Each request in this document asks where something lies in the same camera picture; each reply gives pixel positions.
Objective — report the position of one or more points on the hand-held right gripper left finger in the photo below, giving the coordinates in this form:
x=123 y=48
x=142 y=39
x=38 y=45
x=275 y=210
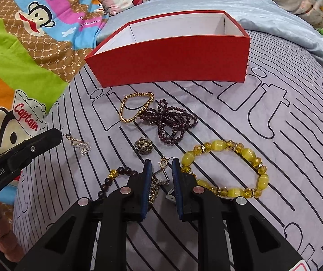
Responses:
x=146 y=192

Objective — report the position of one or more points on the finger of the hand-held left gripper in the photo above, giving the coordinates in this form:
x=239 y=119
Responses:
x=37 y=144

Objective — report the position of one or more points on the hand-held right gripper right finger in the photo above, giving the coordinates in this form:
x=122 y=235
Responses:
x=178 y=189

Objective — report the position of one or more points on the silver charm with stone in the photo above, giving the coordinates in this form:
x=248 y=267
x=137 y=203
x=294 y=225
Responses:
x=153 y=192

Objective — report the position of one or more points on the dark flower brooch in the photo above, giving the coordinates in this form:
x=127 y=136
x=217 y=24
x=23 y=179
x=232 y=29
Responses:
x=142 y=146

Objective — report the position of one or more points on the silver flower pendant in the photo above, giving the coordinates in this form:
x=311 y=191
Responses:
x=84 y=148

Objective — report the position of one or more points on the red cardboard box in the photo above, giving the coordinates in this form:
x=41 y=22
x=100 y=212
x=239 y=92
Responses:
x=172 y=59

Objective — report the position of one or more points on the cartoon monkey printed blanket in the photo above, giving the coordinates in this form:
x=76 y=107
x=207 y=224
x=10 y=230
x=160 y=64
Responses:
x=9 y=62

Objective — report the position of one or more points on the grey lined bed sheet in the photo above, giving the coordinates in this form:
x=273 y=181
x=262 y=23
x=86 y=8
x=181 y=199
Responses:
x=291 y=118

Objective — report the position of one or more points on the light blue quilt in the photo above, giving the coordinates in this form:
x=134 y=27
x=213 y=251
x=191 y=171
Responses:
x=277 y=14

